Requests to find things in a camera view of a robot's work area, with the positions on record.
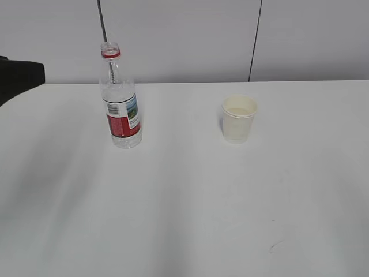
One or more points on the white paper cup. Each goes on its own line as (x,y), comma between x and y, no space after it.
(238,115)

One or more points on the clear water bottle red label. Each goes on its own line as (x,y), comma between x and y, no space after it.
(119,97)

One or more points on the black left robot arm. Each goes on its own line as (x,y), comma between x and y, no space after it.
(17,77)

